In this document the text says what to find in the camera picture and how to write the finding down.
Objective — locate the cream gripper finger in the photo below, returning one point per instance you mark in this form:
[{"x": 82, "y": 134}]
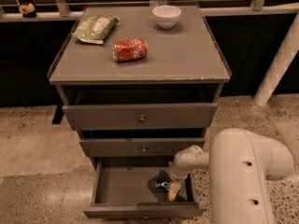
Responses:
[{"x": 174, "y": 188}]

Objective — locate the blue silver redbull can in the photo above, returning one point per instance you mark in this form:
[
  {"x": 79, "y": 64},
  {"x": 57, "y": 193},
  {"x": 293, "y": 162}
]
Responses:
[{"x": 162, "y": 185}]

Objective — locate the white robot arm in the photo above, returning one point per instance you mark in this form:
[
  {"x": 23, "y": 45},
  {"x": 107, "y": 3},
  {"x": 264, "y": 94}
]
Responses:
[{"x": 239, "y": 163}]

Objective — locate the grey bottom drawer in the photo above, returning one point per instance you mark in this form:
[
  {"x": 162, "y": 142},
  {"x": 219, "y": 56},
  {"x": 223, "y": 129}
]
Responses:
[{"x": 125, "y": 187}]

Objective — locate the grey drawer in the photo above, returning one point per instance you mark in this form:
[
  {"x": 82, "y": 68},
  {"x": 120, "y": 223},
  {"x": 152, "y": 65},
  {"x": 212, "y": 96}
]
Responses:
[
  {"x": 134, "y": 147},
  {"x": 125, "y": 187},
  {"x": 140, "y": 116}
]

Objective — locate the grey top drawer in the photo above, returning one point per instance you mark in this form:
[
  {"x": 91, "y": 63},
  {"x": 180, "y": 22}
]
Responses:
[{"x": 140, "y": 116}]

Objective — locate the grey middle drawer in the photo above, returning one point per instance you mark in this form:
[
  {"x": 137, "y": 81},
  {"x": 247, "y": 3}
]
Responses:
[{"x": 134, "y": 147}]

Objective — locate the grey drawer cabinet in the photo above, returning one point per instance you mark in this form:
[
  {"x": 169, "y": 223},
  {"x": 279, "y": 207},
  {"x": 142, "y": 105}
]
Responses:
[{"x": 183, "y": 65}]

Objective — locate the red coca cola can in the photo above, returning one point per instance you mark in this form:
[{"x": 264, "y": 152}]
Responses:
[{"x": 129, "y": 50}]

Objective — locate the white bowl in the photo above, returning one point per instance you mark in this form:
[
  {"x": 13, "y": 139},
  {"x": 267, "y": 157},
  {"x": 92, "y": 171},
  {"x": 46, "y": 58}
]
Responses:
[{"x": 166, "y": 16}]

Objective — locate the green chip bag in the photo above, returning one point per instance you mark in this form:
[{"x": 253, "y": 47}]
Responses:
[{"x": 95, "y": 29}]

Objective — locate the white diagonal pillar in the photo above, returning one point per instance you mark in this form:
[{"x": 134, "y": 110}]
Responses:
[{"x": 280, "y": 64}]

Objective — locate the metal window railing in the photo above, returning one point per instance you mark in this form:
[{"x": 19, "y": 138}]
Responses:
[{"x": 46, "y": 15}]

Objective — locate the small yellow black object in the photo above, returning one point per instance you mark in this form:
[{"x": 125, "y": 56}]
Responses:
[{"x": 27, "y": 10}]

